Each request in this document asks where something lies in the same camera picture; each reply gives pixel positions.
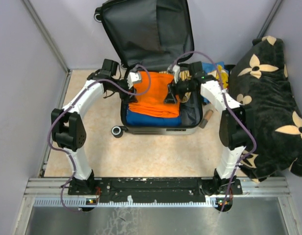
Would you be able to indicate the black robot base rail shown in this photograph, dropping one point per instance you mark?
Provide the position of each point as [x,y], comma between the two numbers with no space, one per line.
[149,190]

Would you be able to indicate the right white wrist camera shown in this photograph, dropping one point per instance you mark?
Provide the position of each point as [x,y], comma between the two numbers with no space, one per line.
[175,71]

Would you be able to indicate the black suitcase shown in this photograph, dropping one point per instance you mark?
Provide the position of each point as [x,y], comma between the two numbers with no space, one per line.
[154,34]

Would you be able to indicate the black flower pattern blanket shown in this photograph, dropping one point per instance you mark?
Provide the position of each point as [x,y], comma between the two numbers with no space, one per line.
[260,80]

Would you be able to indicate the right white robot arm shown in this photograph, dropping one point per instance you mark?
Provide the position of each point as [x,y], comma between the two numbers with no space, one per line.
[232,136]

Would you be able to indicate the yellow white striped towel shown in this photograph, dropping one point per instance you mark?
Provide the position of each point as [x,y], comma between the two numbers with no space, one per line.
[184,75]

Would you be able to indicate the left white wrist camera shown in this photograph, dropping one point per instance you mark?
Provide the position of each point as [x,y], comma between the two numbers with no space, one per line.
[133,78]

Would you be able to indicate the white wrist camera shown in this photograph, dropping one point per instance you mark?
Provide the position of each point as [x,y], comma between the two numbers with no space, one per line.
[175,71]
[133,78]

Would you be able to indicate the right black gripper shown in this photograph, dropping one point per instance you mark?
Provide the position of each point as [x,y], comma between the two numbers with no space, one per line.
[169,98]

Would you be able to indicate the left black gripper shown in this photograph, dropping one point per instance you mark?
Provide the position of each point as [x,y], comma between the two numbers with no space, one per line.
[124,97]

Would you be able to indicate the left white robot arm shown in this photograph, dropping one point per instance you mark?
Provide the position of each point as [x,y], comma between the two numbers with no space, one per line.
[67,133]

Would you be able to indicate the orange cloth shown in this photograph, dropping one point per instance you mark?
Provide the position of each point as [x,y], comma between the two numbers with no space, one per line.
[152,102]

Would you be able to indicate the light blue Pikachu shirt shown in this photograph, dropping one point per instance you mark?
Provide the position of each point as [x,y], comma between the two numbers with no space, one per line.
[211,70]

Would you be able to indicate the blue garment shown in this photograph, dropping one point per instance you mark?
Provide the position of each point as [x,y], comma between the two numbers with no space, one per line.
[170,119]

